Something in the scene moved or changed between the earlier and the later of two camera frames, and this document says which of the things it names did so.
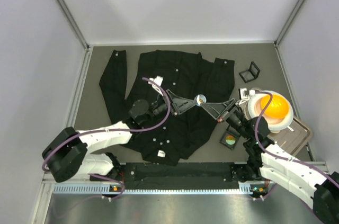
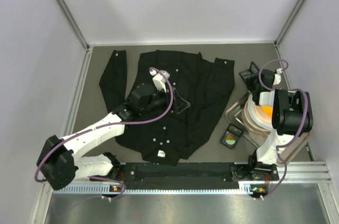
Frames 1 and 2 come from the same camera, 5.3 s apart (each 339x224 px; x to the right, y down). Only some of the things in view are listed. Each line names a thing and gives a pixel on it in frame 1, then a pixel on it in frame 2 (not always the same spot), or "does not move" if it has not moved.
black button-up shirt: (186, 135) does not move
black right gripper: (229, 110) -> (252, 78)
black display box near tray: (230, 138) does not move
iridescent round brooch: (230, 139) does not move
